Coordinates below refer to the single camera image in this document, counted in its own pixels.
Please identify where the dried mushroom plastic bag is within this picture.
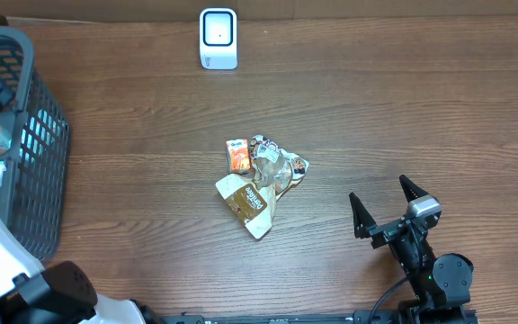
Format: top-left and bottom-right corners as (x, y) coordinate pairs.
(215, 135), (309, 240)

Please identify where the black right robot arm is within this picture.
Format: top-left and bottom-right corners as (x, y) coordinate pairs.
(349, 175), (478, 324)

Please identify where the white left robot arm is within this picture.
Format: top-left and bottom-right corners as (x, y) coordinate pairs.
(0, 219), (162, 324)

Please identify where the small orange snack packet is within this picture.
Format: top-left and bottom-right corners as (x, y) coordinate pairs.
(226, 139), (251, 175)

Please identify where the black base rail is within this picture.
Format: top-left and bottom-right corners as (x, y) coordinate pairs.
(161, 310), (479, 324)

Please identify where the grey plastic mesh basket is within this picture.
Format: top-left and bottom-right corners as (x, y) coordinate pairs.
(0, 27), (72, 260)

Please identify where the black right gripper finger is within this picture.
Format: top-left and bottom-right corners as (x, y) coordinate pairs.
(399, 175), (429, 203)
(349, 193), (377, 239)

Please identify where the white barcode scanner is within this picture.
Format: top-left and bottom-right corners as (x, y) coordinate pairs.
(199, 7), (238, 70)

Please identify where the black cable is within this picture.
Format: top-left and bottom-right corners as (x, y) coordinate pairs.
(368, 274), (411, 324)

